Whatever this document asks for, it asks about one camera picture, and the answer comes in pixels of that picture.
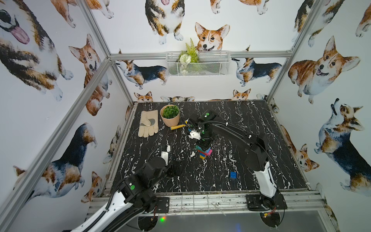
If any dark blue small lego brick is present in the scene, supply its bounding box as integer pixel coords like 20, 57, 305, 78
230, 172, 237, 179

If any green long lego brick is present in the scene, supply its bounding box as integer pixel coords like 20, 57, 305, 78
195, 145, 203, 152

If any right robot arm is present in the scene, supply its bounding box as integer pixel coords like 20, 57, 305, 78
184, 110, 277, 200

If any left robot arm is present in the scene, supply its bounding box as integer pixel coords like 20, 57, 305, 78
72, 157, 184, 232

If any yellow toy shovel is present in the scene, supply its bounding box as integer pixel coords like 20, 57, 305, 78
170, 124, 185, 130

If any pink pot with green plant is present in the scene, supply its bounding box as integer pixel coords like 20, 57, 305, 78
160, 104, 180, 127

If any beige work glove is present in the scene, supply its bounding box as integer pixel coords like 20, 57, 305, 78
138, 110, 158, 138

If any green fern with white flower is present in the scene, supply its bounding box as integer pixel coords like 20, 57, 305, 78
177, 39, 200, 75

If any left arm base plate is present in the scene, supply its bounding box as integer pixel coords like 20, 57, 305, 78
146, 197, 170, 215

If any white wire basket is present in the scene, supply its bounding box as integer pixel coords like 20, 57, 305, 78
166, 51, 231, 77

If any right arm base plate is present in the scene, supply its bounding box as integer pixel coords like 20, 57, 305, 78
245, 192, 288, 212

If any aluminium front rail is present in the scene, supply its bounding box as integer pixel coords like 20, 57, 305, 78
86, 194, 327, 218

